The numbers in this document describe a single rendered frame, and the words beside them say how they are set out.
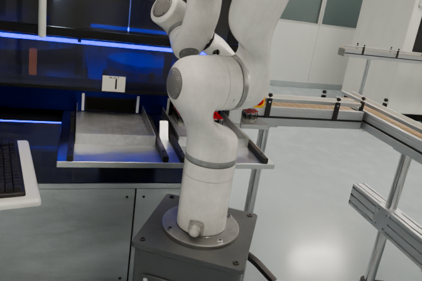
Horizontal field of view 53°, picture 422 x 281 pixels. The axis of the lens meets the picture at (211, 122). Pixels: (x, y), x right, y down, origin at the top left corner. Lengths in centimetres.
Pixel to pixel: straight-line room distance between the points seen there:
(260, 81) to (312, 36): 626
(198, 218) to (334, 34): 651
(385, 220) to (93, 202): 132
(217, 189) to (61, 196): 98
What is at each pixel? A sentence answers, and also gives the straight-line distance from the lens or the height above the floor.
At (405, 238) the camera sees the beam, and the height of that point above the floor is 50.
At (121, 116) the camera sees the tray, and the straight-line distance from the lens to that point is 172.
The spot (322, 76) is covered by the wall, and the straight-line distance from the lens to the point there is 742.
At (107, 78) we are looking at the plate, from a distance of 165.
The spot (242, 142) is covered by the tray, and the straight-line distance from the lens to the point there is 155.
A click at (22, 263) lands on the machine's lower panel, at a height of 23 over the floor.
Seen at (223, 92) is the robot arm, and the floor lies 122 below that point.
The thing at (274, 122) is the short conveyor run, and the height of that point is 86.
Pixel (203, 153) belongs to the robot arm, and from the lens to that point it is 93.
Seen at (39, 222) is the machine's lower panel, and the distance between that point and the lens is 189.
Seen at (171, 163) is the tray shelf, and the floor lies 88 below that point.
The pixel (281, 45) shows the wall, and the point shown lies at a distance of 695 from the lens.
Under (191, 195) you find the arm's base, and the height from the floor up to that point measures 97.
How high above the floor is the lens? 143
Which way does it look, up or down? 18 degrees down
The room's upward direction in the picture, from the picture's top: 8 degrees clockwise
